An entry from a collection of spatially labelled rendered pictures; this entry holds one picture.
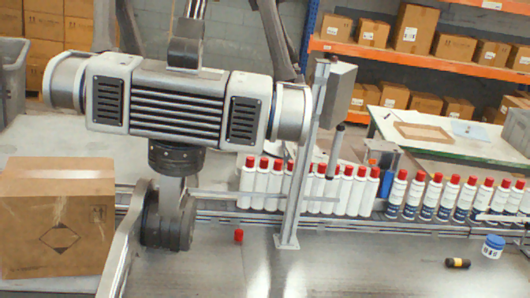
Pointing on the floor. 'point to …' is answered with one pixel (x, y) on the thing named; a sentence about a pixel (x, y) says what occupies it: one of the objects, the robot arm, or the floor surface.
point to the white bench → (384, 127)
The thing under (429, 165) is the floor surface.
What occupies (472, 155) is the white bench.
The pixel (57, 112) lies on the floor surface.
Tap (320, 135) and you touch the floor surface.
